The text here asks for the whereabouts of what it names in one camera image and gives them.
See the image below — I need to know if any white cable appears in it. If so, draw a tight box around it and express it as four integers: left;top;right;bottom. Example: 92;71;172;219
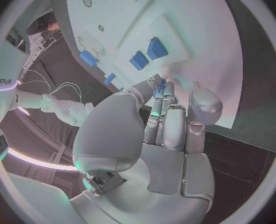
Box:
19;69;53;95
49;81;83;104
21;80;52;95

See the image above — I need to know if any blue short cylinder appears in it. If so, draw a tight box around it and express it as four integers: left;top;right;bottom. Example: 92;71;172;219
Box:
79;49;99;68

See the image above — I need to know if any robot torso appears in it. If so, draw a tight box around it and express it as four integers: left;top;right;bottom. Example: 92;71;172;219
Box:
0;27;32;130

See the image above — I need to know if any blue gear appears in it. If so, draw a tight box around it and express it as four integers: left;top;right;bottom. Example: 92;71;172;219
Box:
153;79;168;99

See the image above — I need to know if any large blue block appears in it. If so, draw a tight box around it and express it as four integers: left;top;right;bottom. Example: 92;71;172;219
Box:
146;37;169;61

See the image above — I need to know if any small blue block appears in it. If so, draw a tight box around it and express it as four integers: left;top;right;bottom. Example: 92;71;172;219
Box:
128;50;150;71

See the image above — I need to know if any person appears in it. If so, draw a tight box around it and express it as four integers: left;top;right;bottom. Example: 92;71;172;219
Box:
26;12;61;36

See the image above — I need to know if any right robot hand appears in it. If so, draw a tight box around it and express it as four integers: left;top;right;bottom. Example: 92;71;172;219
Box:
39;93;95;128

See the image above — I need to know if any white task board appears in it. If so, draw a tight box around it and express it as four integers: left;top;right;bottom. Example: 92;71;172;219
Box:
49;0;244;129

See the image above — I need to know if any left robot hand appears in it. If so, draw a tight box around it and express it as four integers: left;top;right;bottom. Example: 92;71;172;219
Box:
69;73;224;224

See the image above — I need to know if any small blue cylinder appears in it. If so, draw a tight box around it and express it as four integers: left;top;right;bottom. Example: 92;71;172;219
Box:
103;73;117;85

